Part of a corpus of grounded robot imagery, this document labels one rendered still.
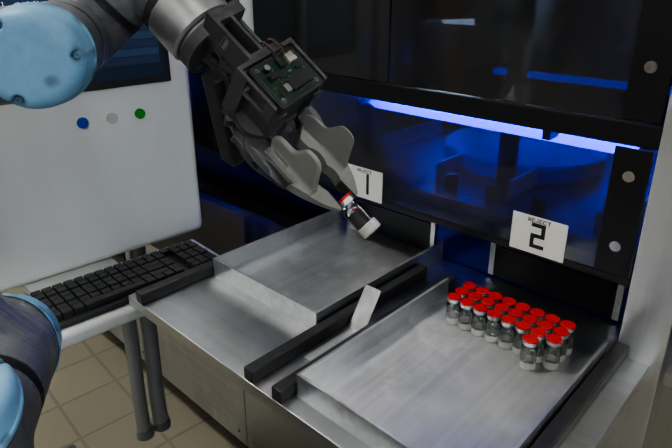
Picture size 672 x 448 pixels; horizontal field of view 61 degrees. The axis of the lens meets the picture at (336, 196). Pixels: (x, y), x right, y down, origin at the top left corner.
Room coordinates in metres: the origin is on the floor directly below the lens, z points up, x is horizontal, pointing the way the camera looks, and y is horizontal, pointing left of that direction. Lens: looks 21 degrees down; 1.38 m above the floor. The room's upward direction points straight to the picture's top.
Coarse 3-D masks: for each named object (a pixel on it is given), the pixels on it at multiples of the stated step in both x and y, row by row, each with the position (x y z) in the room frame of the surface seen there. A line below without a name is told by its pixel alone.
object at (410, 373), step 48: (432, 288) 0.80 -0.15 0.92; (384, 336) 0.71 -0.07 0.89; (432, 336) 0.72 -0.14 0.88; (336, 384) 0.61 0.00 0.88; (384, 384) 0.61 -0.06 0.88; (432, 384) 0.61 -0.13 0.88; (480, 384) 0.61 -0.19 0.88; (528, 384) 0.61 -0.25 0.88; (576, 384) 0.58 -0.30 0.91; (384, 432) 0.49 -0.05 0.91; (432, 432) 0.53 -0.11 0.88; (480, 432) 0.53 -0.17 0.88; (528, 432) 0.49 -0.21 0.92
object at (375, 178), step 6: (354, 168) 1.03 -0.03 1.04; (360, 168) 1.01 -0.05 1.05; (354, 174) 1.03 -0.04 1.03; (360, 174) 1.01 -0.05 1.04; (372, 174) 1.00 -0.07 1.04; (378, 174) 0.99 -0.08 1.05; (360, 180) 1.01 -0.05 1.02; (372, 180) 0.99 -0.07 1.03; (378, 180) 0.99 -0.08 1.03; (360, 186) 1.01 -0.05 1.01; (372, 186) 0.99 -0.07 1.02; (378, 186) 0.98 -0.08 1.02; (360, 192) 1.01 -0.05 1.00; (372, 192) 0.99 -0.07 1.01; (378, 192) 0.98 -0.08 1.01; (366, 198) 1.00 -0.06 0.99; (372, 198) 0.99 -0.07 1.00; (378, 198) 0.98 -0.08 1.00
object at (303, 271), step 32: (320, 224) 1.10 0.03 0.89; (224, 256) 0.92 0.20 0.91; (256, 256) 0.97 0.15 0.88; (288, 256) 0.98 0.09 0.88; (320, 256) 0.98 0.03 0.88; (352, 256) 0.98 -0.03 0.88; (384, 256) 0.98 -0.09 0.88; (416, 256) 0.92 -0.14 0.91; (256, 288) 0.83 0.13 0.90; (288, 288) 0.86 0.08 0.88; (320, 288) 0.86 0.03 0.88; (352, 288) 0.86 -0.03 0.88; (320, 320) 0.74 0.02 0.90
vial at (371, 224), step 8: (344, 200) 0.52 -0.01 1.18; (352, 200) 0.52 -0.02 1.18; (344, 208) 0.52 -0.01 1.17; (352, 208) 0.51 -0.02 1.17; (360, 208) 0.52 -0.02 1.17; (344, 216) 0.52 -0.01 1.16; (352, 216) 0.51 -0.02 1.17; (360, 216) 0.51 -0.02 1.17; (368, 216) 0.51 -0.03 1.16; (352, 224) 0.51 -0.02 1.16; (360, 224) 0.51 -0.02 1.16; (368, 224) 0.51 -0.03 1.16; (376, 224) 0.51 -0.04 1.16; (360, 232) 0.51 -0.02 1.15; (368, 232) 0.50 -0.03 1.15
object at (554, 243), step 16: (512, 224) 0.80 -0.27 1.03; (528, 224) 0.79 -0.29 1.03; (544, 224) 0.77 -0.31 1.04; (560, 224) 0.75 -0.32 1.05; (512, 240) 0.80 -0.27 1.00; (528, 240) 0.78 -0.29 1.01; (544, 240) 0.77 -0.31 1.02; (560, 240) 0.75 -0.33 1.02; (544, 256) 0.77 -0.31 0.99; (560, 256) 0.75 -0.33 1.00
